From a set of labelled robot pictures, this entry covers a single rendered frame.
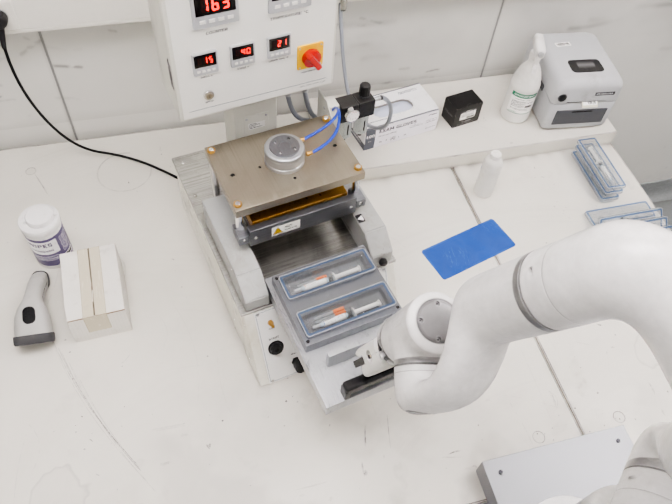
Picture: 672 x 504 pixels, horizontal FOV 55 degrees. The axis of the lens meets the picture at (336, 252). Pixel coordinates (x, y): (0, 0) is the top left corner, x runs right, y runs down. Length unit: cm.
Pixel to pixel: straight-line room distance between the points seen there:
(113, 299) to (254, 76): 56
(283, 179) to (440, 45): 86
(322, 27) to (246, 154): 28
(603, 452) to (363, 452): 47
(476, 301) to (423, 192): 103
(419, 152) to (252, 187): 67
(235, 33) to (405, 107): 71
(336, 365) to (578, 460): 52
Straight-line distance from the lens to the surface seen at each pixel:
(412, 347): 88
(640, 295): 63
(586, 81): 192
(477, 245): 169
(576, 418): 152
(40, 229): 156
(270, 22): 126
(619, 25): 227
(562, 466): 140
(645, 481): 99
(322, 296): 124
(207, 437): 139
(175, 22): 120
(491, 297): 74
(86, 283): 151
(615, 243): 63
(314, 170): 129
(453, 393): 83
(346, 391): 114
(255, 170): 128
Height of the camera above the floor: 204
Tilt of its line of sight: 53 degrees down
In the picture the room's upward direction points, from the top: 6 degrees clockwise
